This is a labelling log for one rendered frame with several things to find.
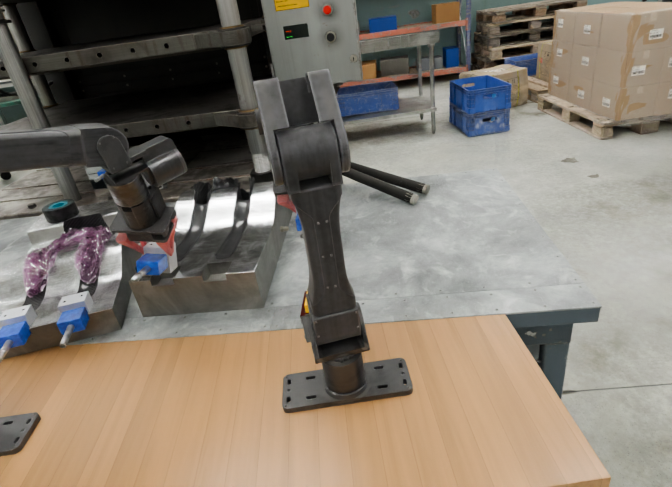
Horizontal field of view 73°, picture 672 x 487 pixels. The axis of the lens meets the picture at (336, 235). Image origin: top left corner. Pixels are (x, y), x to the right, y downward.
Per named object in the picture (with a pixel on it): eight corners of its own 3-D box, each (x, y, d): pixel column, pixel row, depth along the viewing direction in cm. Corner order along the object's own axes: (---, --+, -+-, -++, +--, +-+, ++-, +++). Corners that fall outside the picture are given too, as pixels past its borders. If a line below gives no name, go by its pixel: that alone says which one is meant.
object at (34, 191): (285, 201, 158) (281, 182, 155) (-49, 235, 172) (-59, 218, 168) (309, 134, 232) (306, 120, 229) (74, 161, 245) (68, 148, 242)
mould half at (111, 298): (121, 329, 92) (101, 285, 86) (-18, 364, 87) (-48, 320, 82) (149, 227, 135) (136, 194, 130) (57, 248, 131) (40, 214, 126)
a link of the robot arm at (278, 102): (254, 101, 77) (252, 75, 48) (305, 92, 78) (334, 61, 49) (269, 172, 80) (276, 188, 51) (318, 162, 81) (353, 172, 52)
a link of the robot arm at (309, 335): (299, 310, 67) (305, 334, 62) (356, 297, 68) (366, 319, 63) (306, 342, 70) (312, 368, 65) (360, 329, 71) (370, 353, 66)
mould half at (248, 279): (263, 308, 92) (249, 251, 85) (143, 317, 94) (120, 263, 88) (294, 205, 136) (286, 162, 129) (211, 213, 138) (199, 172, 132)
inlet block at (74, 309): (83, 353, 82) (71, 330, 79) (54, 360, 81) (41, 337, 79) (98, 311, 93) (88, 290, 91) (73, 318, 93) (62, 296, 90)
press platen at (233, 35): (267, 90, 141) (254, 23, 132) (-101, 137, 154) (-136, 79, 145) (299, 56, 214) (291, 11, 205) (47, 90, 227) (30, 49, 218)
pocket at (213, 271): (230, 289, 90) (226, 273, 88) (205, 291, 90) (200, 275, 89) (236, 276, 94) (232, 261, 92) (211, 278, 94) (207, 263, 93)
